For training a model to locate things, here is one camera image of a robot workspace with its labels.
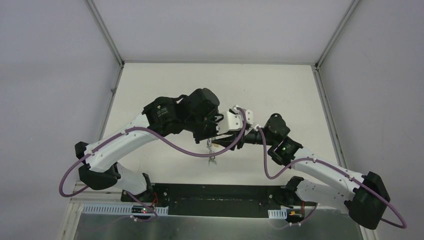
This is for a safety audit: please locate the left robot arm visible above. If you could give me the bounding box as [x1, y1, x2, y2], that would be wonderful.
[78, 88, 220, 203]

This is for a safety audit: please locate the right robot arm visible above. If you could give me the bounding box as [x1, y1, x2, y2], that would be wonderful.
[235, 112, 390, 230]

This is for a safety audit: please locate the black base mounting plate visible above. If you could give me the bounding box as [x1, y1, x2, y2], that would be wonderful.
[137, 183, 303, 219]

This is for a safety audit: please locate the right controller board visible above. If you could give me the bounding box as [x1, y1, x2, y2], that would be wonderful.
[286, 209, 305, 222]

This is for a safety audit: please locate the controller board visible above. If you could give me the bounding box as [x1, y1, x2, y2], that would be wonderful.
[286, 209, 305, 222]
[131, 205, 154, 214]

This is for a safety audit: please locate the left controller board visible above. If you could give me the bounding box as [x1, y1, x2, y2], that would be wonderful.
[131, 205, 154, 214]

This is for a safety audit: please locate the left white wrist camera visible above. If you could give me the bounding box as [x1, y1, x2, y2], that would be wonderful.
[216, 105, 254, 135]

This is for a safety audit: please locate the aluminium frame rail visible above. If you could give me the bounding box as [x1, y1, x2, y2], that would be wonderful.
[60, 187, 374, 240]

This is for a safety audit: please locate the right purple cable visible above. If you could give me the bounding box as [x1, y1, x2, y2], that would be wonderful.
[256, 126, 408, 230]

